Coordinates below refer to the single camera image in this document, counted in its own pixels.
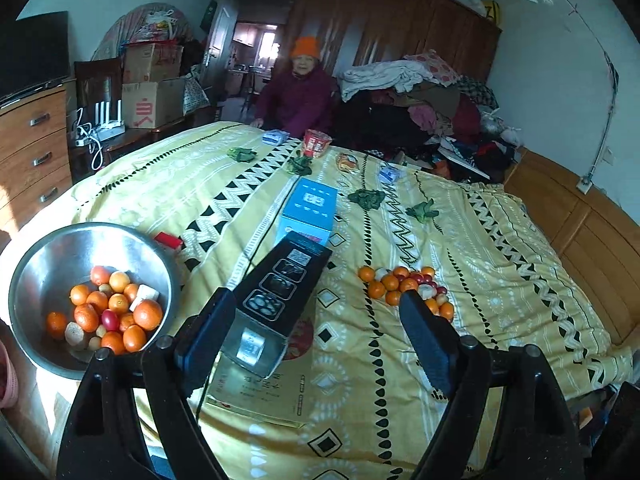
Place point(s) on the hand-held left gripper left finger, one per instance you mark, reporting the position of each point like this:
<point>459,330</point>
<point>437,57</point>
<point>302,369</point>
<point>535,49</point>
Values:
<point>205,332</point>

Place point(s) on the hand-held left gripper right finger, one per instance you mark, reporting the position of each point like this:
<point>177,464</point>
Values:
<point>430,347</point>

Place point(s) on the white peeled fruit chunk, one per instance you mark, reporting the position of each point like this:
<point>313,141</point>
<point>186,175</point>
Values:
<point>425,290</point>
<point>144,295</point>
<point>74,334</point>

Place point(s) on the pile of mixed fruit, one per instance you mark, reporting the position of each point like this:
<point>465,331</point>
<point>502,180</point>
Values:
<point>417,276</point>

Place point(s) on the pile of tangerines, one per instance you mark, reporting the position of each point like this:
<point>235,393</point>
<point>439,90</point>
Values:
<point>376,290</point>
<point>147,314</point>

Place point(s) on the stainless steel bowl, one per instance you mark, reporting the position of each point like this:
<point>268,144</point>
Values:
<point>45,270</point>

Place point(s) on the long black carton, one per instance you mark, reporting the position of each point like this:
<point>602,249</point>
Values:
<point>280,285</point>

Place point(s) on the yellow patterned blanket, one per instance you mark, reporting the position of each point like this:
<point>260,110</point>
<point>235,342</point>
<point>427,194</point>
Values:
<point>500,285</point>

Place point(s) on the red cherry tomato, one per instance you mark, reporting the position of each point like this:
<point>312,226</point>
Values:
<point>110,320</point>

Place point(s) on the small red packet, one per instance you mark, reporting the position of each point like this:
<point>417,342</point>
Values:
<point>167,240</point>

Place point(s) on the flat yellow gift box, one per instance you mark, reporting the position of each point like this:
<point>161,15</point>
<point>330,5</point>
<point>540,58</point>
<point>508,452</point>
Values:
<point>295,390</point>

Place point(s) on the green leafy vegetable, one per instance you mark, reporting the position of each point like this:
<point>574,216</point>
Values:
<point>422,210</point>
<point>367,197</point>
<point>240,154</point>
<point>300,164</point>

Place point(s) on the blue and green carton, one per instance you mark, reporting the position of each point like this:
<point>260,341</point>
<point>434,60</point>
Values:
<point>310,205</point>

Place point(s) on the blue and white packet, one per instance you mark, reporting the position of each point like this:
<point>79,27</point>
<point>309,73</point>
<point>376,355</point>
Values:
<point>275,136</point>
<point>390,175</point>

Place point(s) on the pink slipper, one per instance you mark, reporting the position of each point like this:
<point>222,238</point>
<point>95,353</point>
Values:
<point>7,375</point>

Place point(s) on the orange snack packet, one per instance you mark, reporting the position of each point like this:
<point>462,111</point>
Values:
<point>346,161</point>

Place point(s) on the dark wooden side table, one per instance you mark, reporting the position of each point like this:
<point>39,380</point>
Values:
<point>140,137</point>

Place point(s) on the black flat object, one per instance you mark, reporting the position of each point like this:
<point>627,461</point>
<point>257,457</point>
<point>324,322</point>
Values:
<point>625,420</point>

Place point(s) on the red instant noodle cup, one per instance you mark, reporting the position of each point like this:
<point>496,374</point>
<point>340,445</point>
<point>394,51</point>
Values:
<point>317,142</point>

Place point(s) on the cardboard box red print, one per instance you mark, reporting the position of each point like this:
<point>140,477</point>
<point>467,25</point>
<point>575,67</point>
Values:
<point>152,105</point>

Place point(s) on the white router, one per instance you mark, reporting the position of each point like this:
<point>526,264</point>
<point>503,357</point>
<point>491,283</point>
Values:
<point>107,120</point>

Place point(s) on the patterned plastic bag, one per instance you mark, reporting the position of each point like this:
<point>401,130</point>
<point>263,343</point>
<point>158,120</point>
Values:
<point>195,92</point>

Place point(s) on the pile of clothes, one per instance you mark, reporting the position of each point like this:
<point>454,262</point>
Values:
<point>415,105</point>

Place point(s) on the wooden chest of drawers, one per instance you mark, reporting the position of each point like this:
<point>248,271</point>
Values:
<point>30,160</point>

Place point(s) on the dark wooden chair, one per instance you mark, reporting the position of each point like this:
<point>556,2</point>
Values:
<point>95,85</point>

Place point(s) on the grey door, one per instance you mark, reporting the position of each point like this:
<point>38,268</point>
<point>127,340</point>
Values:
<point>220,35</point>

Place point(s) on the round floral covered tabletop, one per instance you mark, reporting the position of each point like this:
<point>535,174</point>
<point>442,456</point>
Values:
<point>130,25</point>

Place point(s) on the black television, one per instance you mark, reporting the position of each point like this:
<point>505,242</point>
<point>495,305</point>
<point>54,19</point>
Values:
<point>30,55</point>

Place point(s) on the brown wooden wardrobe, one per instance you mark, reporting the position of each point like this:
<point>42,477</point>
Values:
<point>380,20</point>

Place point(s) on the wooden bed frame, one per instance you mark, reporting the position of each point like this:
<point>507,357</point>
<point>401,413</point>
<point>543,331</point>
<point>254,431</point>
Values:
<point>575,230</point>

